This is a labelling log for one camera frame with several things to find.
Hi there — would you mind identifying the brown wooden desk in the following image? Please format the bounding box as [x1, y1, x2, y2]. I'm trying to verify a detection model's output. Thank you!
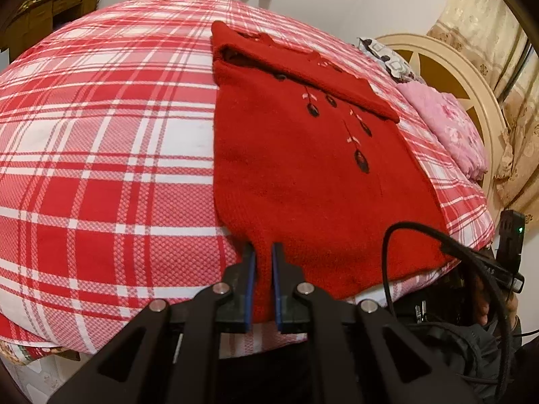
[4, 0, 104, 62]

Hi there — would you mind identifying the long beige curtain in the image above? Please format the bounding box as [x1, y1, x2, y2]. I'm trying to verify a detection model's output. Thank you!
[426, 0, 539, 215]

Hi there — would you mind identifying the red knitted sweater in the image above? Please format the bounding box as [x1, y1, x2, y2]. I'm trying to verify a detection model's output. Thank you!
[211, 20, 457, 323]

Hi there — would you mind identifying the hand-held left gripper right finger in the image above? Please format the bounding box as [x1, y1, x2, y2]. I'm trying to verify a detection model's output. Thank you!
[272, 242, 476, 404]

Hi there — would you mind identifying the white grey patterned pillow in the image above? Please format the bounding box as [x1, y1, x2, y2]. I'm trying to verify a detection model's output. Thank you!
[358, 38, 424, 85]

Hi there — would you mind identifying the bed with red plaid sheet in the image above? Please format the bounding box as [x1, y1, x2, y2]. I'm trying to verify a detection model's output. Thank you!
[0, 0, 495, 365]

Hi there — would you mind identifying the pink floral pillow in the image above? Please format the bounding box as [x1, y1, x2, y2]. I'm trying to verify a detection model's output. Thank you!
[396, 82, 490, 179]

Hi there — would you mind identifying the black cable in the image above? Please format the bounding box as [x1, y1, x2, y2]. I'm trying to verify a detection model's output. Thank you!
[381, 221, 518, 388]

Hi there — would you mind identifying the cream wooden headboard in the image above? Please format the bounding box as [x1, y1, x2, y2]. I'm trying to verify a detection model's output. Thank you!
[375, 33, 512, 215]

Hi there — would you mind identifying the person's right hand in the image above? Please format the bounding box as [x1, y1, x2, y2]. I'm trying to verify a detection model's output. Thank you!
[474, 269, 518, 329]

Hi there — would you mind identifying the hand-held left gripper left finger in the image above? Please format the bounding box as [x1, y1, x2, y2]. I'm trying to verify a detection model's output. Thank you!
[48, 242, 257, 404]

